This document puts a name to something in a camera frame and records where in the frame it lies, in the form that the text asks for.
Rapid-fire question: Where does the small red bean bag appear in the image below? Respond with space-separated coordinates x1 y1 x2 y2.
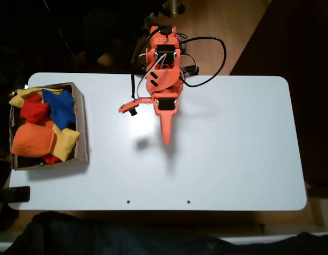
41 154 61 165

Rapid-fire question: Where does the orange camera mount with camera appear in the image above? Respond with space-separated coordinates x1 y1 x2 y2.
118 97 155 117

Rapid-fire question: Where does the cardboard box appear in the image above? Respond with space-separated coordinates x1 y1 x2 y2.
9 82 90 171

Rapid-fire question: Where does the black table clamp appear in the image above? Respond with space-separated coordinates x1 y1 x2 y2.
3 185 31 204

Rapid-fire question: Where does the large blue bean bag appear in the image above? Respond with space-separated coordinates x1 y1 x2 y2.
41 89 77 131

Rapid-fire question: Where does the office chair base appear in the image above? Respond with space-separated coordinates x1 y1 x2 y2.
142 0 186 27

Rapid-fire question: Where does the large red bean bag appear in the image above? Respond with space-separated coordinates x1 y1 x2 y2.
20 95 49 125

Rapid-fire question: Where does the crumpled yellow bean bag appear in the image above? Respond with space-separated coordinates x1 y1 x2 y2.
9 88 64 109

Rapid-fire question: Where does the large orange bean bag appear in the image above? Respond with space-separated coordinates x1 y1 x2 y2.
11 123 56 158

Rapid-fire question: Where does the person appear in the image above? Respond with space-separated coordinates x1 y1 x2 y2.
4 211 328 255

